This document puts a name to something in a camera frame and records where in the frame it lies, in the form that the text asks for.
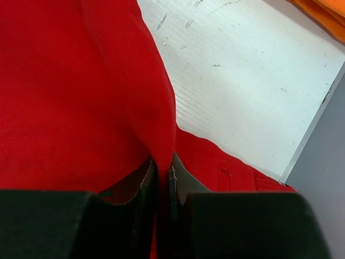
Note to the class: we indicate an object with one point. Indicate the red trousers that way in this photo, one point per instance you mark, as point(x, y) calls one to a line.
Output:
point(86, 99)

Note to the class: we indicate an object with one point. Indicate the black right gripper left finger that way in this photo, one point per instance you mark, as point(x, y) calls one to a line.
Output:
point(116, 223)

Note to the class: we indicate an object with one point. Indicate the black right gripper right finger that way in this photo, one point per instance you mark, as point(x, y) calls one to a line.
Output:
point(207, 224)

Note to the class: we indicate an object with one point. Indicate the folded orange trousers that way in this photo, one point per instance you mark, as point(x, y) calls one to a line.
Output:
point(328, 13)

